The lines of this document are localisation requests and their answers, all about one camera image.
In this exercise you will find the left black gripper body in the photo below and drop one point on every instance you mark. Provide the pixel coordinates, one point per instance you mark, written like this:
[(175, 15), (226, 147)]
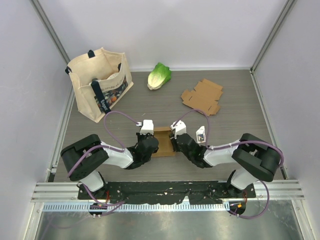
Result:
[(142, 137)]

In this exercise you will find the white item inside bag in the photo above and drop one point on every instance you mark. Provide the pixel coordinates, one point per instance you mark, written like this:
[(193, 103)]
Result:
[(114, 76)]

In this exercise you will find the white slotted cable duct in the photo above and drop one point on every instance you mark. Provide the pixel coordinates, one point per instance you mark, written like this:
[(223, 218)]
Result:
[(133, 208)]

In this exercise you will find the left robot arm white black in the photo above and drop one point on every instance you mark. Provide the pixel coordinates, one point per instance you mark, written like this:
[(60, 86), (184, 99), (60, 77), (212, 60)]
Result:
[(82, 158)]

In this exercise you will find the green lettuce head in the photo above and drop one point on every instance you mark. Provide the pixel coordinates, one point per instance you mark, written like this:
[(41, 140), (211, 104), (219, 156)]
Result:
[(160, 75)]

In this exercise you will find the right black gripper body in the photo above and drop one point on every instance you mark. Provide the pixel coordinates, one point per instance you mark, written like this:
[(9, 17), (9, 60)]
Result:
[(178, 149)]

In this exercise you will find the brown cardboard box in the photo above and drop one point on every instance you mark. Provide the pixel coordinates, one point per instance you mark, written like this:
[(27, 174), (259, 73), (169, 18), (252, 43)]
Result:
[(165, 147)]

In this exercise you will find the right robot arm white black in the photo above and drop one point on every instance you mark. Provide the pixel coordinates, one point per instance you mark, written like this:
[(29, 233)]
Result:
[(258, 159)]

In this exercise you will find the small white carton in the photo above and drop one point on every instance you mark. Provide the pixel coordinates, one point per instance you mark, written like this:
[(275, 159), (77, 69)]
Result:
[(201, 135)]

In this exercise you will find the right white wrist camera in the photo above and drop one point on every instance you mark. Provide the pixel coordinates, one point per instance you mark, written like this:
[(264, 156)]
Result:
[(178, 128)]

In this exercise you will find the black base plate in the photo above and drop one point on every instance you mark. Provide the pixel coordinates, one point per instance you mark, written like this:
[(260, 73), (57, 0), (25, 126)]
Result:
[(169, 192)]

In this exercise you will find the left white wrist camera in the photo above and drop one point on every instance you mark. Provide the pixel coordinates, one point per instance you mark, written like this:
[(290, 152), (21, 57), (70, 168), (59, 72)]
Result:
[(146, 127)]

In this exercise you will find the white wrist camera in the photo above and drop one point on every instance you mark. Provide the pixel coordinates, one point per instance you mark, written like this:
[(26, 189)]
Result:
[(146, 127), (178, 128)]

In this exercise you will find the beige canvas tote bag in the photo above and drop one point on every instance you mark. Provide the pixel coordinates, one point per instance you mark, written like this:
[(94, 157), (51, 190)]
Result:
[(94, 94)]

